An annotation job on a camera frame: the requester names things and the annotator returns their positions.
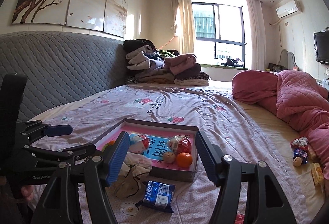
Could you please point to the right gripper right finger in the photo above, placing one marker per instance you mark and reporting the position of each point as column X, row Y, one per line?
column 210, row 155

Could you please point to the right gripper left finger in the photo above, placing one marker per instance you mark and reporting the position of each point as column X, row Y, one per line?
column 114, row 156

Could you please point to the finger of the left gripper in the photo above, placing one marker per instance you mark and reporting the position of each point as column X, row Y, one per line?
column 60, row 130
column 80, row 152

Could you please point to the white drawstring cloth bag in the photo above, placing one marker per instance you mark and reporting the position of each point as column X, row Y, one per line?
column 135, row 169

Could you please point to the red blue ball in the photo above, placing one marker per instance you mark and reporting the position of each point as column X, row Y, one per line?
column 139, row 143

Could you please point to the large orange tangerine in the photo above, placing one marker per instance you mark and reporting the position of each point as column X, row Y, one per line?
column 184, row 160

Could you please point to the red white ball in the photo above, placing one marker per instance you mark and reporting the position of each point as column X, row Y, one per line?
column 180, row 144

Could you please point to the brown walnut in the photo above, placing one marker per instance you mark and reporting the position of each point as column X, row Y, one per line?
column 169, row 157

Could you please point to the blue snack packet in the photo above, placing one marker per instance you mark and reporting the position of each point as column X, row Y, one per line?
column 157, row 196

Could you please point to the pink strawberry bedsheet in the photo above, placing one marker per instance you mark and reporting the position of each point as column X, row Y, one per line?
column 247, row 132

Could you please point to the grey pink cardboard tray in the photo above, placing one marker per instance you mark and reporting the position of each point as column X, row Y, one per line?
column 159, row 135

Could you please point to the grey quilted headboard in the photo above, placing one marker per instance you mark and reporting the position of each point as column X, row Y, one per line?
column 61, row 67

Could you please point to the small doll toy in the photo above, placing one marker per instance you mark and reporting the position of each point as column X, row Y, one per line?
column 300, row 151

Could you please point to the pile of folded clothes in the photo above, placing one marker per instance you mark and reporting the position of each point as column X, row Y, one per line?
column 147, row 64

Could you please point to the yellow snack packet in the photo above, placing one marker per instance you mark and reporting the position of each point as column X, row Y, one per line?
column 317, row 174

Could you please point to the red quilted blanket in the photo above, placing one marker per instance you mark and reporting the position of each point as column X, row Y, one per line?
column 295, row 98

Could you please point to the beige left curtain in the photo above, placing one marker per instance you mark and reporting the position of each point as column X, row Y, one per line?
column 183, row 26

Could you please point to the beige curtain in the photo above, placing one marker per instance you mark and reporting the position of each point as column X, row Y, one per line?
column 183, row 26
column 258, row 39

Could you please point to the black television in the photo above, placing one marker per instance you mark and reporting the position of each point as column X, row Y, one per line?
column 322, row 46

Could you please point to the beige right curtain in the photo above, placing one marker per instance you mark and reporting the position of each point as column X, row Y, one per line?
column 258, row 39

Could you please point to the white air conditioner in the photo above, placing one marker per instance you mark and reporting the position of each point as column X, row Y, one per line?
column 288, row 8

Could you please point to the window with dark frame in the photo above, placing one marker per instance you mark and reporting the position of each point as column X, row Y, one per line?
column 220, row 34

